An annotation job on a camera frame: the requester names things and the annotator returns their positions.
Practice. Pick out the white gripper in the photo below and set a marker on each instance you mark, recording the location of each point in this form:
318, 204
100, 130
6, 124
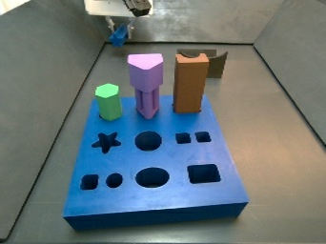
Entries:
122, 8

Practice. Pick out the purple pentagon peg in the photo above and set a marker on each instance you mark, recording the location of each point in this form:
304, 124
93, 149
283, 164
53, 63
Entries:
145, 79

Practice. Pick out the black curved fixture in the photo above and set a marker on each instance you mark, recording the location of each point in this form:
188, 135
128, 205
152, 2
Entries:
216, 60

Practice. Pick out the blue shape-sorter block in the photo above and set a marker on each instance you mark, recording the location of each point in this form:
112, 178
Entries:
148, 171

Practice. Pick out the blue star peg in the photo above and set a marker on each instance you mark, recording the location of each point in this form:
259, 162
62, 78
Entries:
118, 36

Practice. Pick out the green hexagonal peg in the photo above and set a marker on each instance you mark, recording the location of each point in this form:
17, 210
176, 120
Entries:
106, 96

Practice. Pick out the brown notched peg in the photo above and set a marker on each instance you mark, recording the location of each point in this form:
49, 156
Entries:
189, 77

